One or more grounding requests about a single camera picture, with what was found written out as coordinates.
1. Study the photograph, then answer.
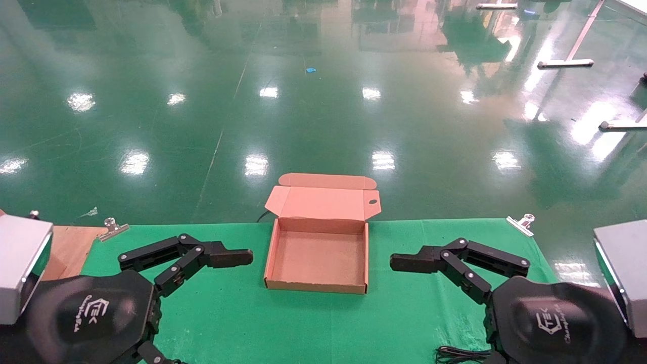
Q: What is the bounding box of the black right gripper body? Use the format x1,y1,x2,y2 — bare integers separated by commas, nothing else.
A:
485,277,630,364

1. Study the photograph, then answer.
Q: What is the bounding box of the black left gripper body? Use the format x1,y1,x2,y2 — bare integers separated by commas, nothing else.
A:
20,269,162,364

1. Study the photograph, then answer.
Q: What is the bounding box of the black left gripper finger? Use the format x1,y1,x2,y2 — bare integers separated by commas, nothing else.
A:
119,234,253,298
137,341,182,364

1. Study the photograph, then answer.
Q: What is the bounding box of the open brown cardboard box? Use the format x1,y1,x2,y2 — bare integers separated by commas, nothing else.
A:
263,172,381,295

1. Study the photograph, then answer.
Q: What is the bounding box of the metal binder clip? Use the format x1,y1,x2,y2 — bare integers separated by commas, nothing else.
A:
506,213,535,237
98,217,130,242

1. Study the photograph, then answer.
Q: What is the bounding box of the green tablecloth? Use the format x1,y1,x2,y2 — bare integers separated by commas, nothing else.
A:
81,218,559,364

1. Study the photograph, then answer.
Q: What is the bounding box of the white stand foot with pole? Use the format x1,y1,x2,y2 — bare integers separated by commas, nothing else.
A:
537,0,606,69

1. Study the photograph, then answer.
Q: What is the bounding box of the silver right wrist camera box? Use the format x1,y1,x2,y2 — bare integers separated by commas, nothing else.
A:
594,220,647,338

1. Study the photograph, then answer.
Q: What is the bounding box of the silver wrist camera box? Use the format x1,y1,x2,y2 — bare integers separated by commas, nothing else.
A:
594,220,647,338
0,215,54,325

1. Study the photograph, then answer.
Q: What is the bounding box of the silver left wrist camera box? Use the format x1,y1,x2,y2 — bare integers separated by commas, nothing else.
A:
0,215,54,325

